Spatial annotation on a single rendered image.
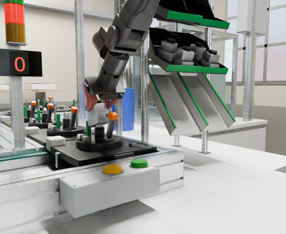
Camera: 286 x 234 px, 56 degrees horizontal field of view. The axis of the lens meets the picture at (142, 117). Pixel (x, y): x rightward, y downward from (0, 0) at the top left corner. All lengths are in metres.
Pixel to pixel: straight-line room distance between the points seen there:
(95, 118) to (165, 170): 0.24
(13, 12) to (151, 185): 0.57
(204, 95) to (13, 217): 0.80
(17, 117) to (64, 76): 3.91
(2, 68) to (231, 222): 0.67
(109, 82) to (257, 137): 1.87
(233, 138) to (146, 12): 1.63
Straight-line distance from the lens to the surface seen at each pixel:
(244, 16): 2.37
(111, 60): 0.68
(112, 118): 0.72
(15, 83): 0.86
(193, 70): 0.91
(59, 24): 4.84
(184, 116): 0.94
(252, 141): 2.37
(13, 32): 0.83
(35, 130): 1.08
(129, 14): 0.63
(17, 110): 0.86
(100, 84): 0.73
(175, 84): 1.04
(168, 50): 0.96
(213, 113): 1.06
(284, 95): 3.72
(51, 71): 4.68
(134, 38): 0.66
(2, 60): 0.81
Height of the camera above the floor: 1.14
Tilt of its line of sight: 6 degrees down
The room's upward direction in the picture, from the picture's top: straight up
